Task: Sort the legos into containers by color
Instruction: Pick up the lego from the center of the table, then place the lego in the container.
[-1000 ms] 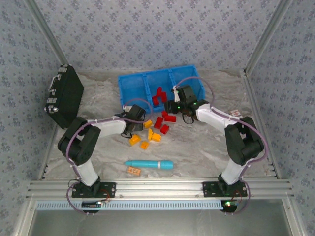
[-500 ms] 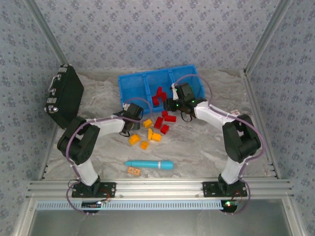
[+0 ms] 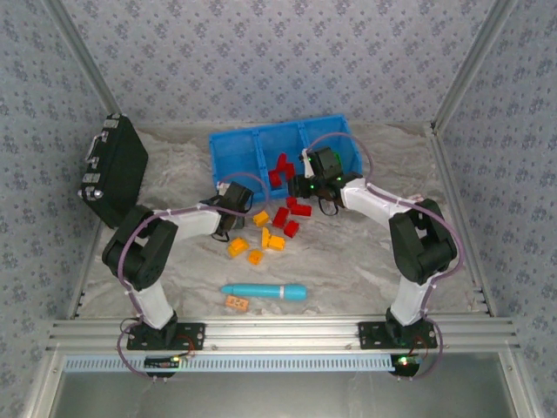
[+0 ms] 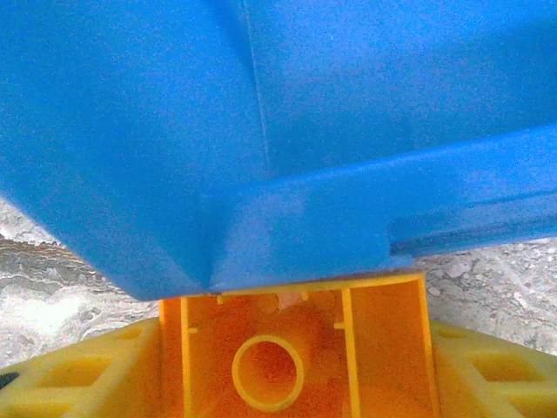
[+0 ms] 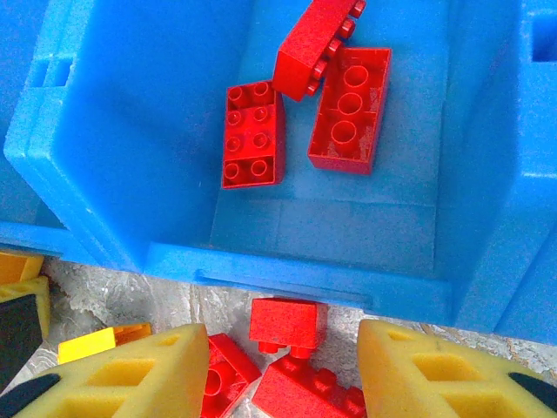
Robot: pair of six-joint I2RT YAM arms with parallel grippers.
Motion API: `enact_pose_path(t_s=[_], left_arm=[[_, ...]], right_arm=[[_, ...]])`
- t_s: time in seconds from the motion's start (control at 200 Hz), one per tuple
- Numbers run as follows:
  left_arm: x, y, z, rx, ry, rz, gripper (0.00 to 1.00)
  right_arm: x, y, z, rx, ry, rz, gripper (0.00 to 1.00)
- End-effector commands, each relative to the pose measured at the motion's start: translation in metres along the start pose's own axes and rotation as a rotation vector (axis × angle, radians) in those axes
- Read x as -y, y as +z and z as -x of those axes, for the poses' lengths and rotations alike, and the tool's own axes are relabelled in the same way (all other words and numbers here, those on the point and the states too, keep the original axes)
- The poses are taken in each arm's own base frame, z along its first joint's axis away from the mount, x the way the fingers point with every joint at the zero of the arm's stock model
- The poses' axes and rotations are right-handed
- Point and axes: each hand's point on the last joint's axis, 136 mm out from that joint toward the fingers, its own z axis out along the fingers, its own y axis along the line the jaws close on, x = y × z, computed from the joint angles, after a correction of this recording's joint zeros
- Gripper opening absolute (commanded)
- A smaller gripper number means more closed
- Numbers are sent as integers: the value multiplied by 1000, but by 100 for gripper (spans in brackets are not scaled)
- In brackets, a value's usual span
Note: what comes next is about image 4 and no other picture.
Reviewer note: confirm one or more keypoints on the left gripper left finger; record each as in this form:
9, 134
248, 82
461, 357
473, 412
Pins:
87, 379

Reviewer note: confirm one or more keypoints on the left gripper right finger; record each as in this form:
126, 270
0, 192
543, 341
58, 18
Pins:
500, 379

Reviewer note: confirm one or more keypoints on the yellow lego brick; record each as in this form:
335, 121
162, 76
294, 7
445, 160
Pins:
391, 348

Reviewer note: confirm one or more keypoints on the blue plastic bin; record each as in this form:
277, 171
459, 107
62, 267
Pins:
174, 130

